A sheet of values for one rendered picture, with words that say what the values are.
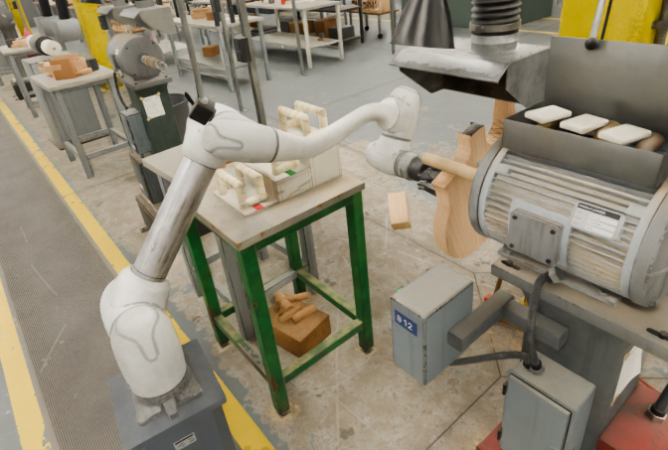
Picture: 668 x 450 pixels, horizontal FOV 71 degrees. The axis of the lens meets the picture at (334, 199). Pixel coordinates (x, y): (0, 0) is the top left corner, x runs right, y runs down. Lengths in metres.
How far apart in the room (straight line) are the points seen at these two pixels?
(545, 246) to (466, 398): 1.38
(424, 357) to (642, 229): 0.46
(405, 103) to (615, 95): 0.68
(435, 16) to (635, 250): 0.56
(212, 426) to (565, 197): 1.11
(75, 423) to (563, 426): 2.06
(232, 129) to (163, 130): 2.12
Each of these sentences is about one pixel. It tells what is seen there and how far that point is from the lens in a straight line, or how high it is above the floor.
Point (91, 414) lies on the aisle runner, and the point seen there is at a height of 0.00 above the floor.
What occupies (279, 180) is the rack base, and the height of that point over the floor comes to 1.02.
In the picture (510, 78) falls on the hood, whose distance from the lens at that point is 1.05.
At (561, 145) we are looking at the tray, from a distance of 0.95.
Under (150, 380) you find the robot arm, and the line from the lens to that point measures 1.39.
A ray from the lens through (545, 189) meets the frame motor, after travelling 0.98.
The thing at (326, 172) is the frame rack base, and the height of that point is 0.97.
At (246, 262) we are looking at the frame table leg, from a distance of 1.65.
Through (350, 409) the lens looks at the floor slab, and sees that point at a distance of 2.22.
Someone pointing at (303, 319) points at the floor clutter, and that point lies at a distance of 2.43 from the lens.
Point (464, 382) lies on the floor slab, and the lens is 2.31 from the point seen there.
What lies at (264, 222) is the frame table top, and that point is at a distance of 1.68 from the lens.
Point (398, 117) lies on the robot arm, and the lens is 1.51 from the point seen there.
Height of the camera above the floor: 1.78
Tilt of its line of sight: 29 degrees down
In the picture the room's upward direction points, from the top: 6 degrees counter-clockwise
